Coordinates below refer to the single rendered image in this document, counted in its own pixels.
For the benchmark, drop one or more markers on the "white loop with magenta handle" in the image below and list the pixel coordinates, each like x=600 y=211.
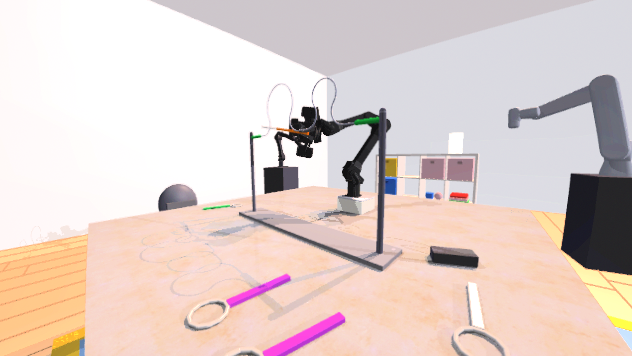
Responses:
x=236 y=300
x=291 y=344

